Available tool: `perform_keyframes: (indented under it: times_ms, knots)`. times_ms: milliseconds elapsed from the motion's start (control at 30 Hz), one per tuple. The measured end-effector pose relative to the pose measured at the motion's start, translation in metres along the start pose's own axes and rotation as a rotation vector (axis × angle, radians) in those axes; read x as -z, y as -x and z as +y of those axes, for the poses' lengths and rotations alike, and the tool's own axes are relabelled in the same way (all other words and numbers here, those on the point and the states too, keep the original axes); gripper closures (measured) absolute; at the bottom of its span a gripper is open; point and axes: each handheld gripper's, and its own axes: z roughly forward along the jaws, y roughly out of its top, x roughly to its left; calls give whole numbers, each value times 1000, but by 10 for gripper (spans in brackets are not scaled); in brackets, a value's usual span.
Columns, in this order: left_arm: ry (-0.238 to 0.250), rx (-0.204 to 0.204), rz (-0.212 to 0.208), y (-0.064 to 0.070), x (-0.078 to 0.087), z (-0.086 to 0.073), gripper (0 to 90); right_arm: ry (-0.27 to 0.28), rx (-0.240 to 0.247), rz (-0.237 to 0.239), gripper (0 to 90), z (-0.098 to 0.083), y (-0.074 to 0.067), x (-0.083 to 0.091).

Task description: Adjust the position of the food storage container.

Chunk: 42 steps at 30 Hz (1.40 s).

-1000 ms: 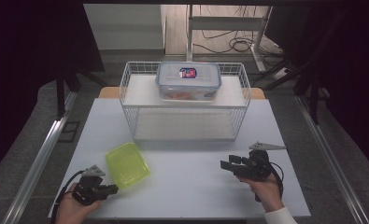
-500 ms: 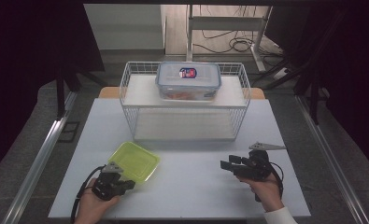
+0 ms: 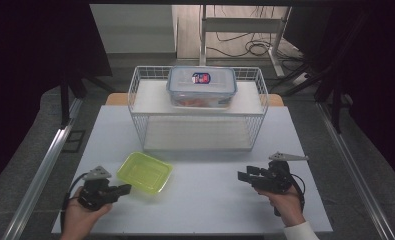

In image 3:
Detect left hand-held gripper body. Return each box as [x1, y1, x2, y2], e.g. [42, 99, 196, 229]
[77, 165, 119, 212]

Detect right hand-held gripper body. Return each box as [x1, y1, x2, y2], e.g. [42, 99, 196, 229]
[251, 151, 310, 195]

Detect green plastic tray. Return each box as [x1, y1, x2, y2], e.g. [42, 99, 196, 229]
[116, 151, 174, 195]

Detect white wire shelf rack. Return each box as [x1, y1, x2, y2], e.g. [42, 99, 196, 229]
[127, 65, 270, 153]

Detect clear food container blue lid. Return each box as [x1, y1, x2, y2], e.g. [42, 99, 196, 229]
[165, 65, 238, 109]

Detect person's left hand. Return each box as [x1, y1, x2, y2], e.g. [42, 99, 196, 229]
[59, 186, 113, 240]

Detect person's right hand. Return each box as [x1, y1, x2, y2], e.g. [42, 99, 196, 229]
[254, 184, 307, 228]

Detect person's white sleeve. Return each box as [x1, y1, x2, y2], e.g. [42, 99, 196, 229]
[283, 220, 321, 240]

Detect tan wooden board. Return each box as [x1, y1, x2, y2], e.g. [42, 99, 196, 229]
[104, 92, 284, 108]

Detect black tripod stand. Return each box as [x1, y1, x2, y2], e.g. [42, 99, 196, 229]
[59, 66, 117, 130]
[271, 59, 353, 135]

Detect white power strip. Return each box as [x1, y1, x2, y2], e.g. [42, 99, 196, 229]
[291, 71, 310, 87]

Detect dark curtain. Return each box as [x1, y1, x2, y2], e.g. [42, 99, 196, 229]
[283, 0, 395, 192]
[0, 0, 113, 195]

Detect white cabinet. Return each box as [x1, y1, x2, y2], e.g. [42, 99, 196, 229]
[89, 3, 178, 55]

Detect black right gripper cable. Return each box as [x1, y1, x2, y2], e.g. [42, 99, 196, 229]
[274, 173, 307, 218]

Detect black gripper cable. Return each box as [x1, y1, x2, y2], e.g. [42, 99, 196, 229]
[274, 173, 307, 218]
[60, 172, 90, 232]

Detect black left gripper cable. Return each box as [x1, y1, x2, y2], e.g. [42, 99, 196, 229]
[60, 172, 90, 232]

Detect aluminium floor rail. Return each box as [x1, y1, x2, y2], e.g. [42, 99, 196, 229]
[316, 101, 395, 240]
[1, 98, 84, 240]

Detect black floor cables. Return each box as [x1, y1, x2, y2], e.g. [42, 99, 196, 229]
[206, 5, 304, 62]

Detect white metal desk frame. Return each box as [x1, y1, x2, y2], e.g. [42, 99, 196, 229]
[198, 4, 293, 78]

